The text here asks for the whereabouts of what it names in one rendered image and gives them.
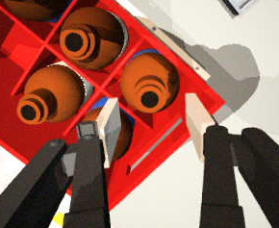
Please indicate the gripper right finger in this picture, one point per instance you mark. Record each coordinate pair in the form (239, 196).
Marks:
(253, 148)

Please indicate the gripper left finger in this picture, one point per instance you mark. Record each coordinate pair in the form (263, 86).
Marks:
(33, 197)

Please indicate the red bottle crate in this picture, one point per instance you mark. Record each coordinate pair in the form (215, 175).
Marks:
(32, 50)

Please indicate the light grey square tray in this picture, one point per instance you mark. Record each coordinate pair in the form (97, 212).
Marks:
(238, 6)

